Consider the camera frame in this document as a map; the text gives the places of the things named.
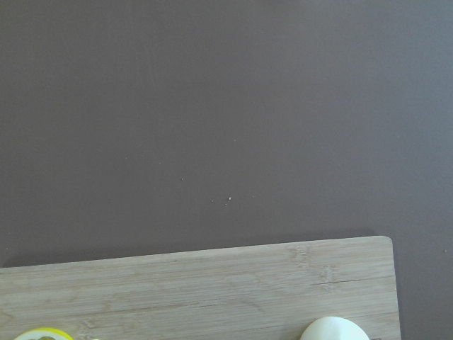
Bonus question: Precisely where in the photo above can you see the white steamed bun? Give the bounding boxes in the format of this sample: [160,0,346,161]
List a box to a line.
[299,317,369,340]

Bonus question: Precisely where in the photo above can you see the bamboo cutting board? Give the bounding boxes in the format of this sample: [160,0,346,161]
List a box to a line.
[1,236,401,339]

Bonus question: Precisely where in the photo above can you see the single lemon slice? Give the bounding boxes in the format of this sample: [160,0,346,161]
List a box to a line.
[14,327,73,340]

